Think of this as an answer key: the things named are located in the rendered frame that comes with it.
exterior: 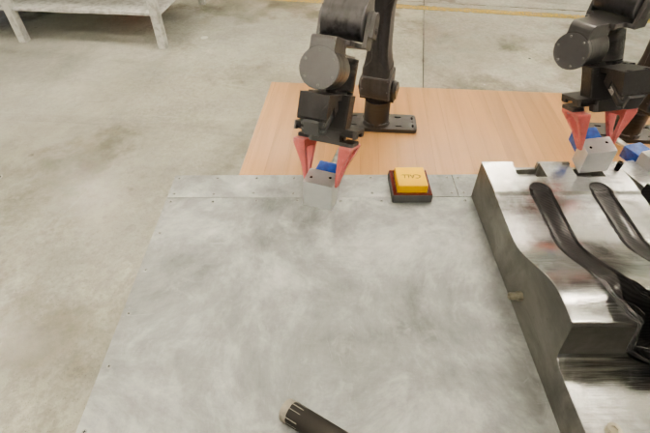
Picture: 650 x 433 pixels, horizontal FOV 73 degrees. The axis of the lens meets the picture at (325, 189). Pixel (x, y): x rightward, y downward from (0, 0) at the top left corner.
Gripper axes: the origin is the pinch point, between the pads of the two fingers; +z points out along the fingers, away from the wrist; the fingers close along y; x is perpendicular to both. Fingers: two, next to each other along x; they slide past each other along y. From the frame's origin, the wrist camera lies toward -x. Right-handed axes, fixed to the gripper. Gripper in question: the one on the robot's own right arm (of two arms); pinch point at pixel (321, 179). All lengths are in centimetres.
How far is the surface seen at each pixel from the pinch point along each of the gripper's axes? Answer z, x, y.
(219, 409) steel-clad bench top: 28.1, -23.4, -3.0
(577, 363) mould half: 14.1, -10.3, 40.5
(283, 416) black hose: 25.4, -23.4, 6.1
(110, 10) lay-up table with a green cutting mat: -34, 214, -235
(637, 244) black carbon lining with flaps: 2, 10, 51
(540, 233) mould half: 2.8, 7.0, 35.8
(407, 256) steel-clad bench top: 12.3, 6.8, 16.0
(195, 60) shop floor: -9, 220, -166
